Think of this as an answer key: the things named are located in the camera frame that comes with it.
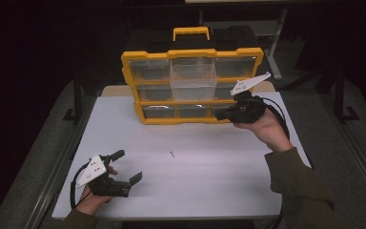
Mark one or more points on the person's right hand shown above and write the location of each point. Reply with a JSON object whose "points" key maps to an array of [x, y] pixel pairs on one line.
{"points": [[271, 130]]}

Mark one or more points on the black metal stand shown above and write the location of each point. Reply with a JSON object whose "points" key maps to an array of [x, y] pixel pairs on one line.
{"points": [[340, 95], [77, 98]]}

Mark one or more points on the person's left hand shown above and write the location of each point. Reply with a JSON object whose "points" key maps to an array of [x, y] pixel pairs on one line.
{"points": [[90, 203]]}

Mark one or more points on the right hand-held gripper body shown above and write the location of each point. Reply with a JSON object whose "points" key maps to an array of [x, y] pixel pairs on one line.
{"points": [[249, 109]]}

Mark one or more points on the grid of clear drawers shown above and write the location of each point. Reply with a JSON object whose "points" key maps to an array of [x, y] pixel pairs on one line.
{"points": [[149, 70]]}

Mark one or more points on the yellow black organizer cabinet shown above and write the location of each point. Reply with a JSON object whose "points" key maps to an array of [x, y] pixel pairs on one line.
{"points": [[192, 53]]}

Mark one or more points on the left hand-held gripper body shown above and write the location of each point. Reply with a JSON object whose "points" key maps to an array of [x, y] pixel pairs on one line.
{"points": [[108, 188]]}

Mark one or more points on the plain clear plastic drawer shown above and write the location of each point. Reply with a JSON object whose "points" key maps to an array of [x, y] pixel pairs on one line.
{"points": [[193, 90]]}

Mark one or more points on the white desk with metal legs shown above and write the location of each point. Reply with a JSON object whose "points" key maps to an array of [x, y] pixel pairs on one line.
{"points": [[274, 41]]}

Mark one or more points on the metal frame rail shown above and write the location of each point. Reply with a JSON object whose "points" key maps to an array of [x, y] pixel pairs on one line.
{"points": [[54, 179], [359, 159]]}

